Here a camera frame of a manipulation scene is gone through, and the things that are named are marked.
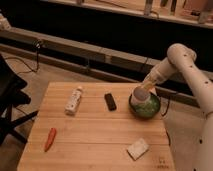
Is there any wooden table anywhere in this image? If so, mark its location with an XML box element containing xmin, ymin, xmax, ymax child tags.
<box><xmin>18</xmin><ymin>82</ymin><xmax>175</xmax><ymax>171</ymax></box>

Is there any green ceramic bowl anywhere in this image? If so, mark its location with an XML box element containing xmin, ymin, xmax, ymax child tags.
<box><xmin>128</xmin><ymin>93</ymin><xmax>161</xmax><ymax>119</ymax></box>

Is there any white plastic bottle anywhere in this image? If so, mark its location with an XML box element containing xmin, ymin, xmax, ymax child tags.
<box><xmin>65</xmin><ymin>86</ymin><xmax>83</xmax><ymax>115</ymax></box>

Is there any black rectangular remote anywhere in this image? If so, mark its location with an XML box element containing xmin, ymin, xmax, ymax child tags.
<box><xmin>104</xmin><ymin>93</ymin><xmax>117</xmax><ymax>111</ymax></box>

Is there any black floor cable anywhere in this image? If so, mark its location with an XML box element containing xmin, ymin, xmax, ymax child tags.
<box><xmin>3</xmin><ymin>39</ymin><xmax>44</xmax><ymax>75</ymax></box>

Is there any orange carrot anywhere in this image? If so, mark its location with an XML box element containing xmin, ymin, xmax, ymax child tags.
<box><xmin>44</xmin><ymin>128</ymin><xmax>57</xmax><ymax>152</ymax></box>

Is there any white ceramic cup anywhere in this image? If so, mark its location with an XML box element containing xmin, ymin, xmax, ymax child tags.
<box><xmin>130</xmin><ymin>87</ymin><xmax>150</xmax><ymax>105</ymax></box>

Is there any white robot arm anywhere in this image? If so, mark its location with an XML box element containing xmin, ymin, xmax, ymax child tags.
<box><xmin>142</xmin><ymin>43</ymin><xmax>213</xmax><ymax>171</ymax></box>

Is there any black office chair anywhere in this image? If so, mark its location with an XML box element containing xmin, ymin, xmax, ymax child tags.
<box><xmin>0</xmin><ymin>54</ymin><xmax>38</xmax><ymax>145</ymax></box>

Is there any white sponge block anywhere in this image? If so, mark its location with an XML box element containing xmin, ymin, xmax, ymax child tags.
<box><xmin>127</xmin><ymin>138</ymin><xmax>149</xmax><ymax>161</ymax></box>

